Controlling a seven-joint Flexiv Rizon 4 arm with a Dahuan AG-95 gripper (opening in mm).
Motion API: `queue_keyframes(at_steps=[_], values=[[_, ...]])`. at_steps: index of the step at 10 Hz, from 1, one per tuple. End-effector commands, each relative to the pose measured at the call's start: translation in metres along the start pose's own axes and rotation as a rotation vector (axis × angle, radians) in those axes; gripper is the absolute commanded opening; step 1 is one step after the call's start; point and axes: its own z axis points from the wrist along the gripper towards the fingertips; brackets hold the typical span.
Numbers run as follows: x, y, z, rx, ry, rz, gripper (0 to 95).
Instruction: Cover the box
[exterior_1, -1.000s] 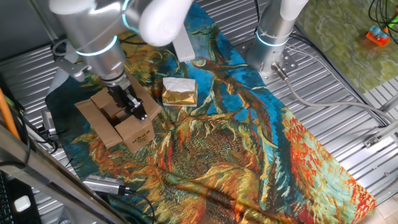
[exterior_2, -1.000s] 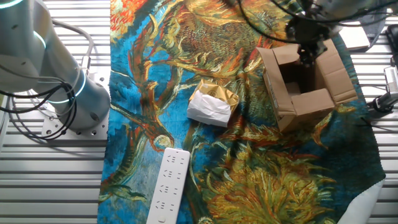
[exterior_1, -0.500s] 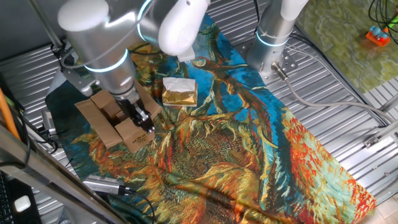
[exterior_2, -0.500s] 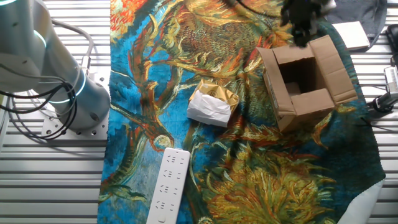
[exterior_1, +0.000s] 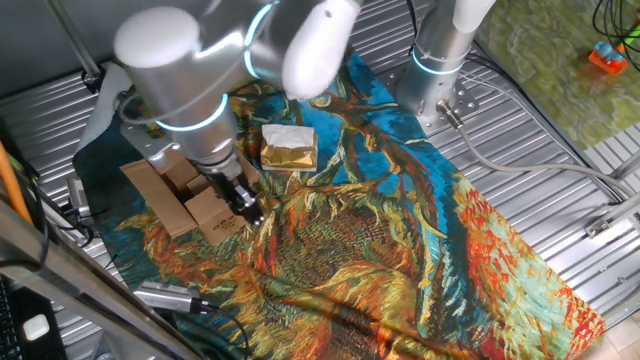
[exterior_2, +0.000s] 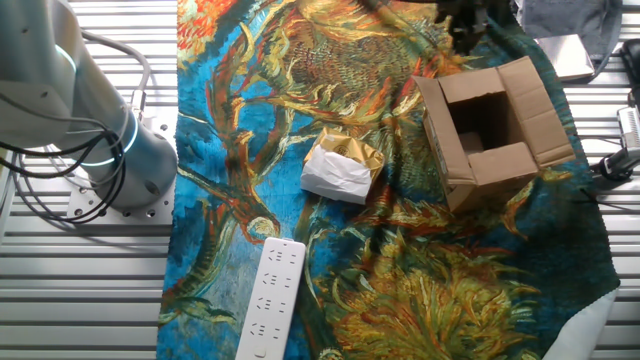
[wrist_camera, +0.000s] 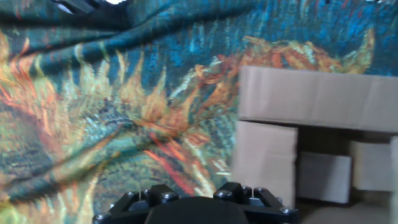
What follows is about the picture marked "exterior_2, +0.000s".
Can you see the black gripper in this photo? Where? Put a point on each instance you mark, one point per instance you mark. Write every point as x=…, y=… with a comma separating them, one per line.
x=470, y=12

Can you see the brown cardboard box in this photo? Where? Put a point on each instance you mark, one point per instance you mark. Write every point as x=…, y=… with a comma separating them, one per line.
x=500, y=175

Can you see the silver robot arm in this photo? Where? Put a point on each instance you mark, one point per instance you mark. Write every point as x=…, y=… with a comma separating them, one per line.
x=30, y=75

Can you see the white flat box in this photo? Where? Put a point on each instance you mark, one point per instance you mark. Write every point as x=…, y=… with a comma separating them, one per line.
x=570, y=55

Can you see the grey cloth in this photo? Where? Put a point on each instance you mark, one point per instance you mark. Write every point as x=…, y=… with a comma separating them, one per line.
x=565, y=20

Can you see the gold tissue pack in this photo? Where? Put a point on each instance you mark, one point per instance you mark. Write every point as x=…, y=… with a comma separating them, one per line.
x=335, y=175

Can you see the sunflower painting cloth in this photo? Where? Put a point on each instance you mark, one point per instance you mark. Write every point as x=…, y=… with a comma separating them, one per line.
x=450, y=300

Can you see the white power strip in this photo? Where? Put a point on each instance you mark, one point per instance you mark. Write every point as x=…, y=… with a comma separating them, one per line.
x=270, y=300

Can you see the black bracket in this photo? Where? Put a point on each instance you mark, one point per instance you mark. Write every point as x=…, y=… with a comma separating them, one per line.
x=632, y=70

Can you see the silver camera on mount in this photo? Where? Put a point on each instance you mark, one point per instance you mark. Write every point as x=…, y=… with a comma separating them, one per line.
x=630, y=127

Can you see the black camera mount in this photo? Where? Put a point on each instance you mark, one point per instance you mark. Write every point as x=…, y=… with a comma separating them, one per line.
x=617, y=165

